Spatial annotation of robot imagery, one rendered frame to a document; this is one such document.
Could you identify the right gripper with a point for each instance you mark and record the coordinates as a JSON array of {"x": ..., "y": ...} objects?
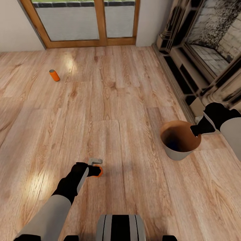
[{"x": 201, "y": 129}]

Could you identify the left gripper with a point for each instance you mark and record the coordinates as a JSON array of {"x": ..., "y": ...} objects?
[{"x": 95, "y": 171}]

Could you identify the can of soda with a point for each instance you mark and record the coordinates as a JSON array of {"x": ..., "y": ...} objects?
[
  {"x": 54, "y": 75},
  {"x": 174, "y": 146},
  {"x": 101, "y": 171}
]

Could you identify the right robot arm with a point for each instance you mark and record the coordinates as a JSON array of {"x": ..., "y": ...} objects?
[{"x": 228, "y": 122}]

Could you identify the trash can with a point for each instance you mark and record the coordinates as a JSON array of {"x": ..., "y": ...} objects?
[{"x": 180, "y": 132}]

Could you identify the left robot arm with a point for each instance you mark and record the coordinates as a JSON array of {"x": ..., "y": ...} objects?
[{"x": 49, "y": 221}]

